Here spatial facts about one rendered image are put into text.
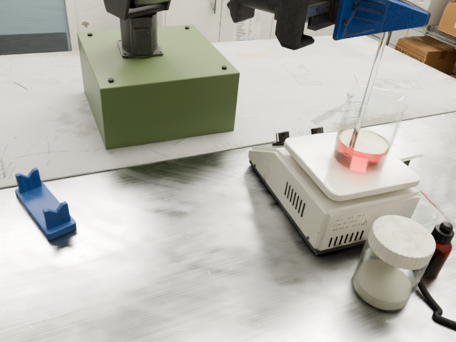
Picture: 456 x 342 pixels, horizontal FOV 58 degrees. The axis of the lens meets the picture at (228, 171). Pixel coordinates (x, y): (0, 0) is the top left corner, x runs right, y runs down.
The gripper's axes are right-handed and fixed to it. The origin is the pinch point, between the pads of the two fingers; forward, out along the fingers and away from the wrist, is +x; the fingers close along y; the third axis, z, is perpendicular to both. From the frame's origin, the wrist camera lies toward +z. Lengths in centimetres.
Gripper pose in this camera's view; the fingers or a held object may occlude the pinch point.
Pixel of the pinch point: (390, 11)
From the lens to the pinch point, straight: 43.7
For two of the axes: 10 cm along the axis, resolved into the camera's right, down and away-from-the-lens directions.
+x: 7.6, 4.1, -5.0
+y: 6.5, -3.9, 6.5
